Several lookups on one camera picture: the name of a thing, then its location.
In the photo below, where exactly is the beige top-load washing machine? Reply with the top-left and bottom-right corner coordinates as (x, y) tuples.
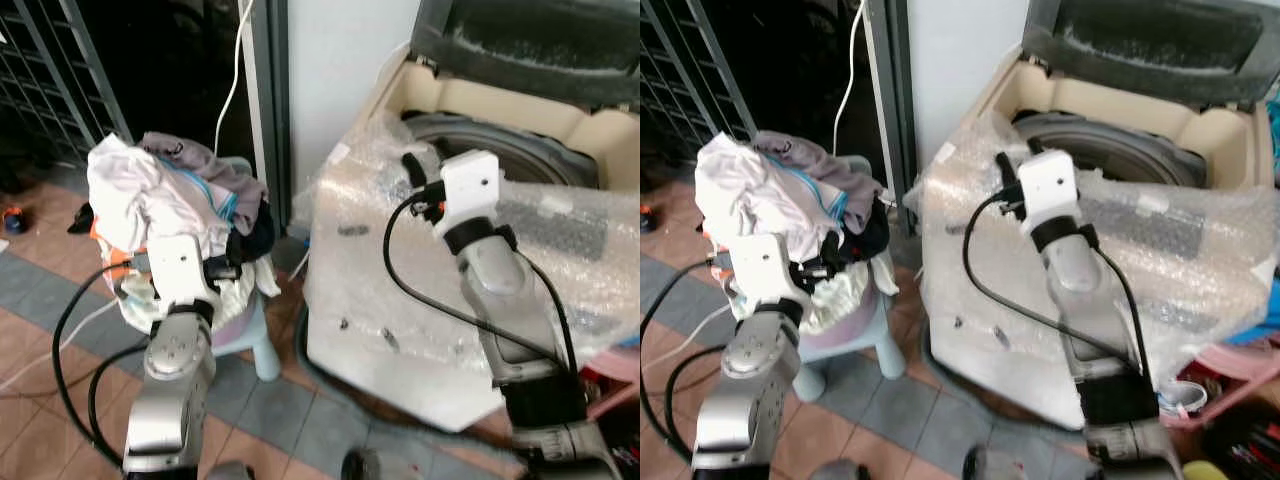
(300, 40), (641, 434)
(915, 45), (1280, 433)

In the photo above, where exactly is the dark navy garment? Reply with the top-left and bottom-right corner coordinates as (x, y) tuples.
(845, 195), (894, 263)
(235, 195), (280, 267)

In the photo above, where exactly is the white garment with blue trim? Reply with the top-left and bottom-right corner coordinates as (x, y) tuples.
(800, 170), (853, 237)
(185, 165), (242, 233)

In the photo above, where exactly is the light blue plastic stool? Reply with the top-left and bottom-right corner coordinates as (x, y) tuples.
(205, 155), (285, 383)
(800, 155), (907, 403)

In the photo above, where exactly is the clear bubble wrap sheet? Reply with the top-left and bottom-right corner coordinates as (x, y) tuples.
(905, 110), (1280, 389)
(295, 115), (641, 379)

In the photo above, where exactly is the grey washer drum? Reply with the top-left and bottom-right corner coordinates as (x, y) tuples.
(402, 112), (577, 191)
(1012, 110), (1207, 191)

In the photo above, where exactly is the grey garment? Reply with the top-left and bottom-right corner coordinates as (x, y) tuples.
(140, 132), (267, 207)
(752, 130), (883, 207)

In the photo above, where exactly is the dark grey washer lid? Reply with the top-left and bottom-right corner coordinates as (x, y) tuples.
(408, 0), (641, 109)
(1020, 0), (1279, 111)

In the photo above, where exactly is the dark metal gate grille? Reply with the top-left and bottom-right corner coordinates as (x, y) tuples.
(640, 0), (757, 167)
(0, 0), (132, 171)

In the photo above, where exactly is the pink plastic basket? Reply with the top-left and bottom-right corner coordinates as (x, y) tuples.
(578, 345), (641, 426)
(1160, 338), (1280, 433)

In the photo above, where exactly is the robot right leg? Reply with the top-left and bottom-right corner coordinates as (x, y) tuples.
(340, 448), (401, 480)

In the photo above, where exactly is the black storage crate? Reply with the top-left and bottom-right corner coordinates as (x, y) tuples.
(1200, 400), (1280, 480)
(598, 400), (641, 480)

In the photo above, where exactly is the teal cloth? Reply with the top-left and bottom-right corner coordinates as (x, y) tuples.
(1268, 90), (1280, 201)

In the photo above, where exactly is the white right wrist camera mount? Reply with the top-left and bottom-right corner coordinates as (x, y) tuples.
(432, 150), (504, 237)
(1016, 150), (1083, 233)

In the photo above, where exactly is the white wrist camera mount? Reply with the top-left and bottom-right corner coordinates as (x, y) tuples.
(728, 232), (803, 319)
(146, 234), (225, 319)
(432, 150), (504, 237)
(1016, 150), (1083, 233)

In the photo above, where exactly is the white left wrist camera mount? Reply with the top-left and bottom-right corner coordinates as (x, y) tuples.
(728, 232), (803, 319)
(146, 234), (225, 319)

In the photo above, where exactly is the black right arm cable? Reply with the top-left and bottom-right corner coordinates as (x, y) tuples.
(382, 192), (579, 373)
(962, 190), (1149, 376)

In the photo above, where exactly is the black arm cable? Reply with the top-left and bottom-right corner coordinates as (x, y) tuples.
(962, 190), (1149, 376)
(640, 260), (723, 346)
(663, 343), (739, 463)
(382, 192), (579, 373)
(52, 262), (151, 471)
(86, 342), (151, 446)

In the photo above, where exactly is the white floor cable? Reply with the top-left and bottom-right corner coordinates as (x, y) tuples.
(640, 300), (731, 353)
(0, 298), (126, 393)

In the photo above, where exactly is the dark grey door frame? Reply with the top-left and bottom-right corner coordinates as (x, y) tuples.
(865, 0), (914, 237)
(243, 0), (293, 237)

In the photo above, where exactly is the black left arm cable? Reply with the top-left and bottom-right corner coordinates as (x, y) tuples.
(86, 342), (151, 446)
(663, 343), (739, 463)
(640, 260), (723, 346)
(52, 262), (151, 471)

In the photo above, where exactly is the white hanging cable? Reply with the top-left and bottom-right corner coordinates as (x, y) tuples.
(213, 0), (253, 157)
(832, 0), (867, 157)

